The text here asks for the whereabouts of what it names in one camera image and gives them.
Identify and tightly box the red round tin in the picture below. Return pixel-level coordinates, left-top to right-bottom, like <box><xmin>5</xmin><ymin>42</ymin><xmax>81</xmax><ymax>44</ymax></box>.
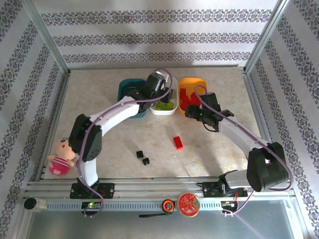
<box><xmin>177</xmin><ymin>192</ymin><xmax>201</xmax><ymax>218</ymax></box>

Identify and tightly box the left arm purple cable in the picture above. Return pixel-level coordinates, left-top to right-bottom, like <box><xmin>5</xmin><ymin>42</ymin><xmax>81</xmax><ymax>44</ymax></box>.
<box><xmin>76</xmin><ymin>68</ymin><xmax>174</xmax><ymax>219</ymax></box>

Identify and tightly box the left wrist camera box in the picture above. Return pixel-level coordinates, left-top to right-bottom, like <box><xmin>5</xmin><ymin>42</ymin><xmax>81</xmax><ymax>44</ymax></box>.
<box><xmin>155</xmin><ymin>70</ymin><xmax>170</xmax><ymax>83</ymax></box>

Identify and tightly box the aluminium frame post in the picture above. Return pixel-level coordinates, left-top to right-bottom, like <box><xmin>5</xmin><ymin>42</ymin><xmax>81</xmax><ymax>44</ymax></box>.
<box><xmin>23</xmin><ymin>0</ymin><xmax>72</xmax><ymax>75</ymax></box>
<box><xmin>243</xmin><ymin>0</ymin><xmax>291</xmax><ymax>74</ymax></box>

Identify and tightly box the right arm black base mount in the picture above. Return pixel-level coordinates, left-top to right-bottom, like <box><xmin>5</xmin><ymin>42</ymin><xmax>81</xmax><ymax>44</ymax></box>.
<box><xmin>203</xmin><ymin>183</ymin><xmax>248</xmax><ymax>199</ymax></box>

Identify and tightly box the orange black tape measure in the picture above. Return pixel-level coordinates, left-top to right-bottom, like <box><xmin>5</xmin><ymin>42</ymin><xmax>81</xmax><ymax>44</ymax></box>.
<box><xmin>139</xmin><ymin>199</ymin><xmax>176</xmax><ymax>218</ymax></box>

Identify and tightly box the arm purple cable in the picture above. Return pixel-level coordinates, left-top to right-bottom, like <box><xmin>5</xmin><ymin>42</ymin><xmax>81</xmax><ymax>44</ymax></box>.
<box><xmin>194</xmin><ymin>84</ymin><xmax>294</xmax><ymax>217</ymax></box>
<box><xmin>76</xmin><ymin>68</ymin><xmax>174</xmax><ymax>219</ymax></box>

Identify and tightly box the aluminium mounting rail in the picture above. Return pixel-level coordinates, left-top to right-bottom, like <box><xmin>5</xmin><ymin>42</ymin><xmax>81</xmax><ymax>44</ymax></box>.
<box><xmin>24</xmin><ymin>178</ymin><xmax>292</xmax><ymax>200</ymax></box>

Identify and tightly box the teal plastic container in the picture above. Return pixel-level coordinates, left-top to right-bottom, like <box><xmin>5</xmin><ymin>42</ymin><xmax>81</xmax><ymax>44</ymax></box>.
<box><xmin>118</xmin><ymin>79</ymin><xmax>148</xmax><ymax>119</ymax></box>

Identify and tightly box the orange plastic container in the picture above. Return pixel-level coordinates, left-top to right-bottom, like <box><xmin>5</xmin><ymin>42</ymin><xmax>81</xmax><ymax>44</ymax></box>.
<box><xmin>178</xmin><ymin>77</ymin><xmax>208</xmax><ymax>118</ymax></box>

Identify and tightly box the grey webcam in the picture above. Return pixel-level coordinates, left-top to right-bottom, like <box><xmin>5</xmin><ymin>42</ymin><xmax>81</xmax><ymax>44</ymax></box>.
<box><xmin>23</xmin><ymin>197</ymin><xmax>47</xmax><ymax>213</ymax></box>

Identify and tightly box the controller board with green light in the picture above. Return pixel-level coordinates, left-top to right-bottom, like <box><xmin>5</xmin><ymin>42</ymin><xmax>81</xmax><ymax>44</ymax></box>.
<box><xmin>81</xmin><ymin>201</ymin><xmax>102</xmax><ymax>210</ymax></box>

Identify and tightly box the pink plush doll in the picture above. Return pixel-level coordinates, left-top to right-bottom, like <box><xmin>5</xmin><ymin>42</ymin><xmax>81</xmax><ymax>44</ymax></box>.
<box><xmin>47</xmin><ymin>138</ymin><xmax>77</xmax><ymax>176</ymax></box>

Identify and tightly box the grey slotted cable duct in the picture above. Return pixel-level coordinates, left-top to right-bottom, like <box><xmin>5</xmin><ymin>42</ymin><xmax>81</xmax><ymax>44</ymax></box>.
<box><xmin>46</xmin><ymin>200</ymin><xmax>225</xmax><ymax>211</ymax></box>

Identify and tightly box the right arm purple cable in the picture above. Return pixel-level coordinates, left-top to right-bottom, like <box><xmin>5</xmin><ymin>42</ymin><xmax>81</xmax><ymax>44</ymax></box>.
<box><xmin>194</xmin><ymin>84</ymin><xmax>294</xmax><ymax>217</ymax></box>

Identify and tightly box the controller board with wires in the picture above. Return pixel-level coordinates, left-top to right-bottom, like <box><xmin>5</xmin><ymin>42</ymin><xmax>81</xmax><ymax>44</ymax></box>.
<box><xmin>220</xmin><ymin>200</ymin><xmax>238</xmax><ymax>209</ymax></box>

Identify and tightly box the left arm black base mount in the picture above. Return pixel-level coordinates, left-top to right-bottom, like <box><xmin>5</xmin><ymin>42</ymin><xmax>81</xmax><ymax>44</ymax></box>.
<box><xmin>69</xmin><ymin>183</ymin><xmax>115</xmax><ymax>200</ymax></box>

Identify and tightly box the aluminium side rail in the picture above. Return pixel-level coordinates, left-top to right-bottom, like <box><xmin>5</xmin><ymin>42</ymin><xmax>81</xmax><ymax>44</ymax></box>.
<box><xmin>243</xmin><ymin>72</ymin><xmax>291</xmax><ymax>180</ymax></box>
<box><xmin>37</xmin><ymin>72</ymin><xmax>71</xmax><ymax>180</ymax></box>

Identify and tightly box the white plastic container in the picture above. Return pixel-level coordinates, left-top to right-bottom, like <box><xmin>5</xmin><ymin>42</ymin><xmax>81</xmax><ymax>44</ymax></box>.
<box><xmin>149</xmin><ymin>76</ymin><xmax>178</xmax><ymax>116</ymax></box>

